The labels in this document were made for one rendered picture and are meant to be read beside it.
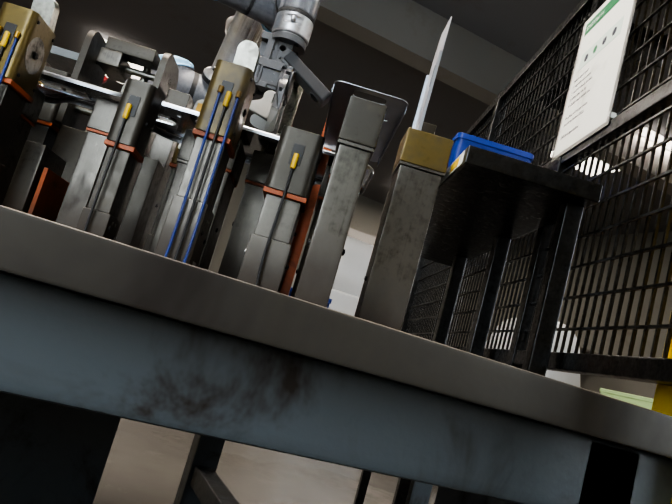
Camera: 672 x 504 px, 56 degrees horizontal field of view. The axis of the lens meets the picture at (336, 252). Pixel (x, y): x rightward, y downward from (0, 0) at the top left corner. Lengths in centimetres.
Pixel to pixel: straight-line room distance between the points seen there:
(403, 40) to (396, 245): 393
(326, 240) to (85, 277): 40
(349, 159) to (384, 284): 28
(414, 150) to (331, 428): 63
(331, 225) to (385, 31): 411
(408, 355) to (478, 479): 16
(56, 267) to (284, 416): 21
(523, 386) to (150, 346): 32
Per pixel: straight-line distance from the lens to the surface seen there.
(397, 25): 492
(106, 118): 123
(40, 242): 45
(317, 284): 78
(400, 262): 104
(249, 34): 182
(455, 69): 508
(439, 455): 60
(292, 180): 97
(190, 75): 188
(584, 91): 131
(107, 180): 105
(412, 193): 106
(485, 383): 56
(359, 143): 82
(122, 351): 49
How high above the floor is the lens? 67
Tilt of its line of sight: 9 degrees up
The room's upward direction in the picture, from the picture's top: 16 degrees clockwise
